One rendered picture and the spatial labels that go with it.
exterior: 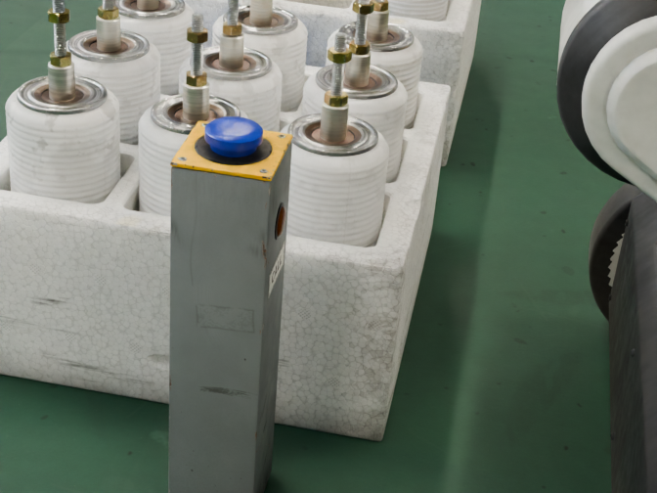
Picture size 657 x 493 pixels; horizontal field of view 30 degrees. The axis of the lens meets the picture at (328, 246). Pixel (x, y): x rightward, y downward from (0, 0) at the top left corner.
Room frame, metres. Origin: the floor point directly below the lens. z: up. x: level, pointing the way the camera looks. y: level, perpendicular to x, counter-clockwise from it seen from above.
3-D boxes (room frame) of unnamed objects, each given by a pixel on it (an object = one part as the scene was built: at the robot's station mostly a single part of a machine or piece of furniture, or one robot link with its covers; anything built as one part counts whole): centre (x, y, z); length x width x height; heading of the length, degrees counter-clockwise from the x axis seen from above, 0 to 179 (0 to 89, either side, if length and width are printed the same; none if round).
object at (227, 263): (0.76, 0.07, 0.16); 0.07 x 0.07 x 0.31; 82
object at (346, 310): (1.06, 0.10, 0.09); 0.39 x 0.39 x 0.18; 82
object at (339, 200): (0.92, 0.00, 0.16); 0.10 x 0.10 x 0.18
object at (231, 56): (1.06, 0.10, 0.26); 0.02 x 0.02 x 0.03
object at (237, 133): (0.76, 0.07, 0.32); 0.04 x 0.04 x 0.02
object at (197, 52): (0.94, 0.12, 0.30); 0.01 x 0.01 x 0.08
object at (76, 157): (0.96, 0.24, 0.16); 0.10 x 0.10 x 0.18
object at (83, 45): (1.07, 0.22, 0.25); 0.08 x 0.08 x 0.01
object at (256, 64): (1.06, 0.10, 0.25); 0.08 x 0.08 x 0.01
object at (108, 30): (1.07, 0.22, 0.26); 0.02 x 0.02 x 0.03
